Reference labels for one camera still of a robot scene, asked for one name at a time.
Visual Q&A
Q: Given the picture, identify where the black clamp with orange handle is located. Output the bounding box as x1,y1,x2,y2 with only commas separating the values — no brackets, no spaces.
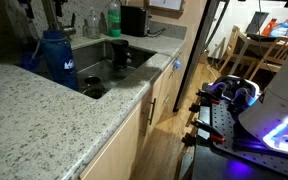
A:
181,119,226,148
188,89,222,114

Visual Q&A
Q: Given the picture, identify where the black kitchen appliance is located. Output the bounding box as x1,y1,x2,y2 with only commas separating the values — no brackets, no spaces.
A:
120,5,152,37

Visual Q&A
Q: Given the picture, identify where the clear plastic bottle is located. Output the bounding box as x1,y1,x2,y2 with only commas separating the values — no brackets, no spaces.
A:
87,7,102,39

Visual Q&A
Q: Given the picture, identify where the black hanging hose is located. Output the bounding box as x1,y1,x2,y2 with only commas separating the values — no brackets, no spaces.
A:
202,0,232,54

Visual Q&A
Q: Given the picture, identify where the wooden chair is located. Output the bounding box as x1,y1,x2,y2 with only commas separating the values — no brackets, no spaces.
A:
218,25,242,74
248,35,288,82

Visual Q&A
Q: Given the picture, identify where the black appliance power cord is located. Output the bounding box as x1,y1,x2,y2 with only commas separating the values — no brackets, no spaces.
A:
147,27,168,37

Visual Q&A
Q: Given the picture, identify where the steel kitchen faucet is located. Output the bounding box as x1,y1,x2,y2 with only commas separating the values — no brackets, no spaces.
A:
41,0,77,46

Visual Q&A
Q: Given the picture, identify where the dark metal door post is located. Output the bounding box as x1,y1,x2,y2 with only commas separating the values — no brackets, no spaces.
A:
172,0,221,113

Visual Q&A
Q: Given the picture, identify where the white cable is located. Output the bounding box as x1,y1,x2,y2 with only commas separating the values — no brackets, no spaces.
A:
205,63,220,83

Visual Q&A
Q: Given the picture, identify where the black perforated mounting board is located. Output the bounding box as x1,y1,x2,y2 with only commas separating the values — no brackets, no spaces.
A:
210,99,288,179

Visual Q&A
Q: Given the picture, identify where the blue cabinet child lock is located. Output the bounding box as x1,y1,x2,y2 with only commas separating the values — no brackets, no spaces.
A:
172,59,184,72

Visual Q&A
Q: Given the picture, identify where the stainless steel sink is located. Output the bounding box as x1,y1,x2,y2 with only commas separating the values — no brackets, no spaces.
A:
33,39,158,100

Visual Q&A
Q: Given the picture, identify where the short metal cabinet handle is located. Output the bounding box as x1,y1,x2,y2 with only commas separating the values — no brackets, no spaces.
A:
163,94,172,106

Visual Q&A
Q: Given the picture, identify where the wooden picture frame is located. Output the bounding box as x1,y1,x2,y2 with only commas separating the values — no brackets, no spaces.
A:
144,0,186,14

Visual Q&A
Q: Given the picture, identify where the round dark metal strainer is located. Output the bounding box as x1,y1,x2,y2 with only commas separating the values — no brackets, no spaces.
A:
80,83,107,100

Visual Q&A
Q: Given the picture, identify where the green soap bottle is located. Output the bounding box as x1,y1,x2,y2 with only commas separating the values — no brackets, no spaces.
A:
107,0,122,38

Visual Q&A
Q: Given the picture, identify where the orange detergent bottle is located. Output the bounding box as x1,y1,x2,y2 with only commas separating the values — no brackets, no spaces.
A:
261,18,278,37

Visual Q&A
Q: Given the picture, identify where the blue transparent water bottle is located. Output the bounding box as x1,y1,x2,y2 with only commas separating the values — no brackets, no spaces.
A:
38,29,80,91

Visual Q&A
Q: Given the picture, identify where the wooden dining table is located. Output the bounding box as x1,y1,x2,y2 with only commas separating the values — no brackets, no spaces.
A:
229,30,288,76

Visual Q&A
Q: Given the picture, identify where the tall black cup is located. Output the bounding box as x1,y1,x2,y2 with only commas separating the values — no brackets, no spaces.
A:
110,39,133,70

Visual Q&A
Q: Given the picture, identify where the long dark cabinet handle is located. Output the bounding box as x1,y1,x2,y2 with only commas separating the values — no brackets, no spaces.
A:
147,97,158,126

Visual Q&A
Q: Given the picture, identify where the black robot cart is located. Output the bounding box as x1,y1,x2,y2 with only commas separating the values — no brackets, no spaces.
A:
178,104,288,180

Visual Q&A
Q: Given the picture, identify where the grey laptop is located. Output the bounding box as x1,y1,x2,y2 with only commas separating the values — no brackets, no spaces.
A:
245,11,271,36

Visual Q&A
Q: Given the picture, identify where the white headset device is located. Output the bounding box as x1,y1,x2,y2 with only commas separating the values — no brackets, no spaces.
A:
208,74,262,108

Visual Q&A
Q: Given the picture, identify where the blue detergent jug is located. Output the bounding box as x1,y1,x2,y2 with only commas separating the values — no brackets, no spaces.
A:
269,19,288,38

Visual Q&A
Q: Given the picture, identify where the blue tethered bottle cap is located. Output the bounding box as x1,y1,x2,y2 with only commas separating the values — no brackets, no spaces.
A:
19,49,41,73

